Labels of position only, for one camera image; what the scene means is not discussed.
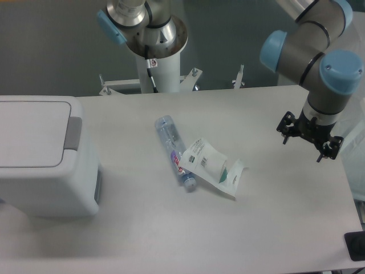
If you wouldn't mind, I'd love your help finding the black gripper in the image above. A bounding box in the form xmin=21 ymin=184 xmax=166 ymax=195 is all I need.
xmin=277 ymin=111 xmax=344 ymax=162

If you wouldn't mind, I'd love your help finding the white push-lid trash can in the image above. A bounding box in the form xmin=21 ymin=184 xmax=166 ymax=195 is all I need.
xmin=1 ymin=95 xmax=102 ymax=217

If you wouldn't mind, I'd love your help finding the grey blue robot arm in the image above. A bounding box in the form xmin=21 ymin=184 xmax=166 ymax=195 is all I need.
xmin=96 ymin=1 xmax=364 ymax=159

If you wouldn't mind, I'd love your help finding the translucent plastic covered box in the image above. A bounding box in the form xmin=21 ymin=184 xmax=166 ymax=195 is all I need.
xmin=340 ymin=99 xmax=364 ymax=201

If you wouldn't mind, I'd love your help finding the white plastic packaging bag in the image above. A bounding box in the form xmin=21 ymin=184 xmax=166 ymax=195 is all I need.
xmin=180 ymin=138 xmax=244 ymax=198

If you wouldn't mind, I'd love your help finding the black device at table corner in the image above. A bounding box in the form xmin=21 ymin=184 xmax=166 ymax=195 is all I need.
xmin=344 ymin=231 xmax=364 ymax=261

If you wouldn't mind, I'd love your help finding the clear plastic water bottle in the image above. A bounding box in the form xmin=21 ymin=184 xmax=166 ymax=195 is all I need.
xmin=155 ymin=115 xmax=197 ymax=192

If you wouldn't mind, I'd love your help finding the silver clamp screw handle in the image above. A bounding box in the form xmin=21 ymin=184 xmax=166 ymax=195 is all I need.
xmin=232 ymin=65 xmax=245 ymax=89

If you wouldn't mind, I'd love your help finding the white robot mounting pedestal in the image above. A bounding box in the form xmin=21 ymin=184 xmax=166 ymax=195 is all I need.
xmin=99 ymin=50 xmax=202 ymax=96

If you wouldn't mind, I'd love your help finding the black cable on pedestal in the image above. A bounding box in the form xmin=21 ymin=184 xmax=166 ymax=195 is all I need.
xmin=144 ymin=45 xmax=159 ymax=94

